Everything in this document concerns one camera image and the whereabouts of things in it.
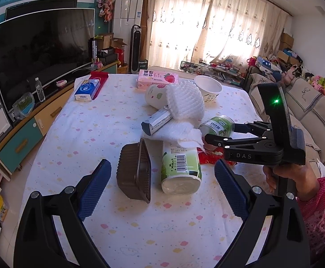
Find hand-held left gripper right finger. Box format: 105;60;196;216
214;159;311;268

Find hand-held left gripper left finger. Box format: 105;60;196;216
13;159;113;268

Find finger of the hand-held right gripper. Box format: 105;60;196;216
233;121;275;138
204;133;263;152

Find small green labelled can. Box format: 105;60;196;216
198;116;235;140

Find red snack wrapper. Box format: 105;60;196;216
197;145;226;165

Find brown plastic tray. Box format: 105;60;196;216
116;138;152;204

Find white paper tissue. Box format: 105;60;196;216
141;117;205;149

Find green labelled plastic cup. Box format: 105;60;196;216
161;140;202;195

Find white paper bowl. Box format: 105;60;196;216
194;75;223;103

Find white foam fruit net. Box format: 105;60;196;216
166;80;205;120

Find blue white toothpaste box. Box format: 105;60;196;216
141;108;174;136

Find paper cup with pink leaf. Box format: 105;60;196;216
144;84;170;109

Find person's right forearm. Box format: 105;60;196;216
298;177;325;260

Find person's right hand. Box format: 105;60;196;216
263;163;321;201

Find beige sofa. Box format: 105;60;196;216
247;73;325;174

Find white dotted tablecloth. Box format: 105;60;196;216
13;74;272;268

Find pile of plush toys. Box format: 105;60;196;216
281;64;325;107

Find stacked cardboard boxes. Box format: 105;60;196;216
278;32;300;65

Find glass coffee table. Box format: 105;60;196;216
180;60;245;86

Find teal television cabinet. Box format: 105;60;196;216
0;61;121;174

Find pink milk carton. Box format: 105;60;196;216
137;69;180;90

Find blue tissue pack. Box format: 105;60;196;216
74;79;101;101

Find clear water bottle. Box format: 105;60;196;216
35;77;46;102

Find red box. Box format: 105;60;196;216
90;71;109;100

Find cream patterned curtains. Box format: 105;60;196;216
146;0;288;76

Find black tower fan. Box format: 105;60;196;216
129;25;142;74

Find stacked black boxes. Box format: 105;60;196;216
88;39;118;65

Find black television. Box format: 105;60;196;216
0;8;96;118

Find open cardboard box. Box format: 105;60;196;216
95;33;127;51

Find white standing air conditioner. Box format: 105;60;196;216
112;0;145;71

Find hanging pink flower decoration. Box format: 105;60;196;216
97;0;116;23

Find black wall panel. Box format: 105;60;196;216
5;0;78;21

